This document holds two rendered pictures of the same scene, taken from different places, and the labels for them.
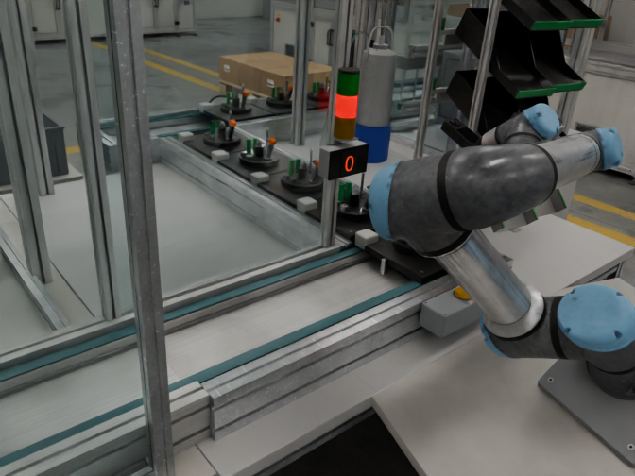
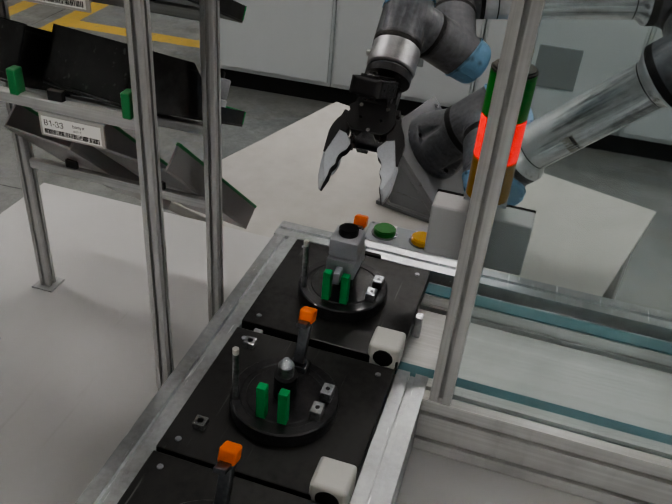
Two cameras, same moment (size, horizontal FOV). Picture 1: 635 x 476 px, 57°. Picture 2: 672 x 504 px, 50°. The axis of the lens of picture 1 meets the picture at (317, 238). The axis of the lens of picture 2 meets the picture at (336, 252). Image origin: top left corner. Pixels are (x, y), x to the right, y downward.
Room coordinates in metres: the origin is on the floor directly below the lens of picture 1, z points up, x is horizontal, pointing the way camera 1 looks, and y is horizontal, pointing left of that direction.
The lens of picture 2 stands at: (1.90, 0.48, 1.67)
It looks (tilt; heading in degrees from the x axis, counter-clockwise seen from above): 34 degrees down; 236
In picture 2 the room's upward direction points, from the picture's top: 5 degrees clockwise
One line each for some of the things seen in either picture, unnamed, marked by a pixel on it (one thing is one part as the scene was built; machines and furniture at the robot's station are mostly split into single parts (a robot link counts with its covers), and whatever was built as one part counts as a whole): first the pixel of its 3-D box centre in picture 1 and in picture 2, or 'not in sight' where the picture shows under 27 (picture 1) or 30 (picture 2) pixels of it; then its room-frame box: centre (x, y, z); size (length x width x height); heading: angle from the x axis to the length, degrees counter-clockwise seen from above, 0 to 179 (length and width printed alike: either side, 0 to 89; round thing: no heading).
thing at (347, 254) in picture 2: not in sight; (345, 250); (1.38, -0.26, 1.06); 0.08 x 0.04 x 0.07; 41
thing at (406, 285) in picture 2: (418, 247); (341, 298); (1.37, -0.27, 0.96); 0.24 x 0.24 x 0.02; 41
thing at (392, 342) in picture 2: (366, 239); (386, 348); (1.38, -0.13, 0.97); 0.05 x 0.05 x 0.04; 41
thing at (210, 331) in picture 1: (323, 295); (522, 382); (1.19, -0.02, 0.91); 0.84 x 0.28 x 0.10; 131
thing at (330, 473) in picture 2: (354, 196); (285, 381); (1.56, -0.10, 1.01); 0.24 x 0.24 x 0.13; 41
